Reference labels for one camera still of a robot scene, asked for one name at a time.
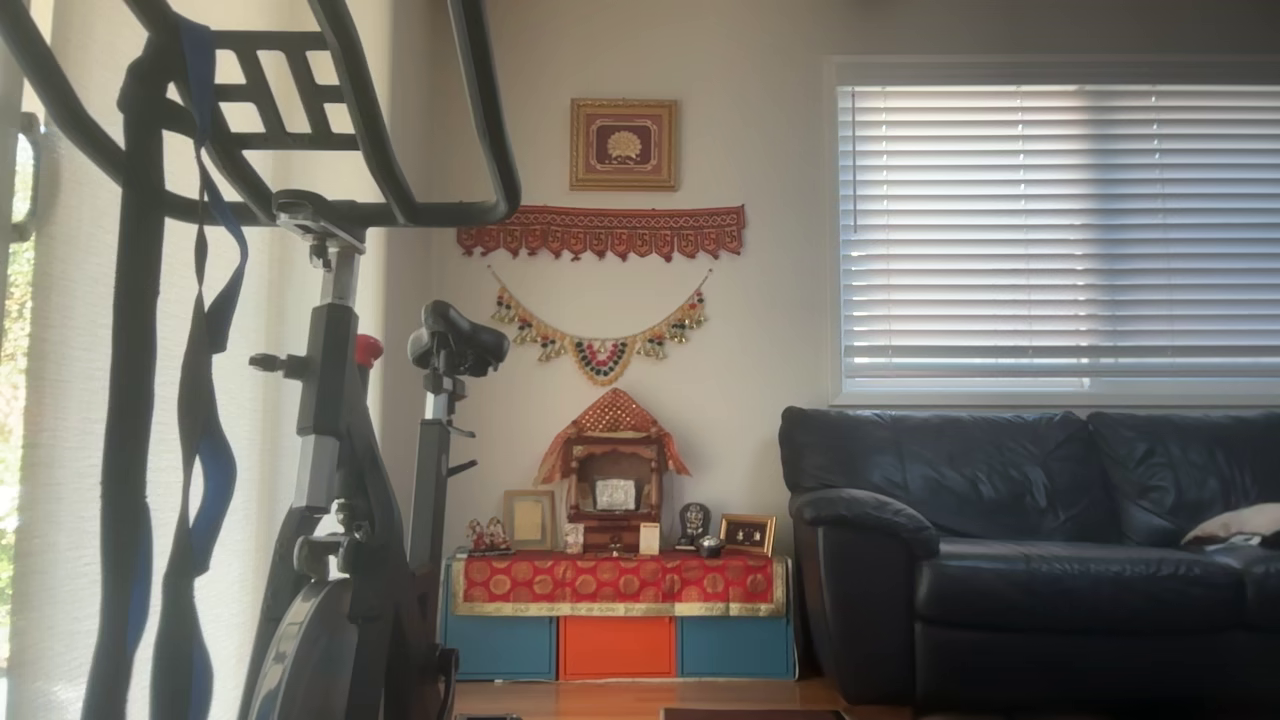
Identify beaded door garland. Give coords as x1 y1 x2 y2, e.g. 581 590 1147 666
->
487 265 713 388

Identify orange shrine canopy cloth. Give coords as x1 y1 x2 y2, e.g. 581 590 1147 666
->
535 388 691 488

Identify small wooden shrine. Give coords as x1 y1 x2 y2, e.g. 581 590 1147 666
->
563 435 666 554

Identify red gold patterned tablecloth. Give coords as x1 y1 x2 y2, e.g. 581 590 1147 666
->
450 553 788 617

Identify orange storage cube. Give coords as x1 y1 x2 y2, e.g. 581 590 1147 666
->
560 616 677 681

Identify blue storage cube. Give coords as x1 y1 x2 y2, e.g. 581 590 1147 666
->
680 616 794 681
445 615 557 681

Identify black exercise bike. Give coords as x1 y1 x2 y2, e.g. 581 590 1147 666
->
0 0 523 720

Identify dark red rug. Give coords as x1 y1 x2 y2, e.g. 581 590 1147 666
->
660 707 851 720

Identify black leather sofa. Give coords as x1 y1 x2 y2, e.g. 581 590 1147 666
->
778 405 1280 713

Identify white window blinds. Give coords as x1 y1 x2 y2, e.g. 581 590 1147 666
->
838 85 1280 393

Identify white sheer curtain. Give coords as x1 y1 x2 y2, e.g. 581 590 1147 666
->
10 0 391 720

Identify beige cushion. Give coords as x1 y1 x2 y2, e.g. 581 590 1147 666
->
1180 502 1280 549

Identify red embroidered wall hanging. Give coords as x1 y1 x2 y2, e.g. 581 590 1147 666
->
457 205 746 263

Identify beige photo frame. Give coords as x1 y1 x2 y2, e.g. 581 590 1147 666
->
502 489 557 552

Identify gold photo frame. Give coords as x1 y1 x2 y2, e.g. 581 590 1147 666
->
719 513 777 558

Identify gold framed wall picture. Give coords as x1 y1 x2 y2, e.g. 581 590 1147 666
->
570 98 679 192

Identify white window frame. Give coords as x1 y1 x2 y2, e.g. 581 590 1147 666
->
828 55 1280 408

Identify black and blue strap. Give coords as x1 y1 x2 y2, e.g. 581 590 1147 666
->
150 15 251 720

